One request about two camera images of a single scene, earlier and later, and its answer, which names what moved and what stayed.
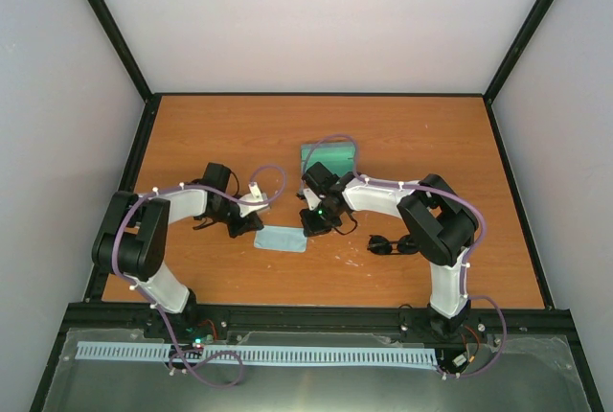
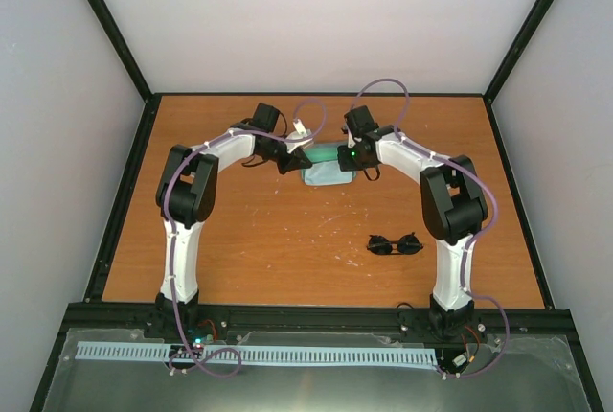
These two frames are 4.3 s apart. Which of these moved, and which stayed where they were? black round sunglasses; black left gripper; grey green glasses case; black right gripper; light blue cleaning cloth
Moved: black right gripper; black left gripper; light blue cleaning cloth
Stayed: grey green glasses case; black round sunglasses
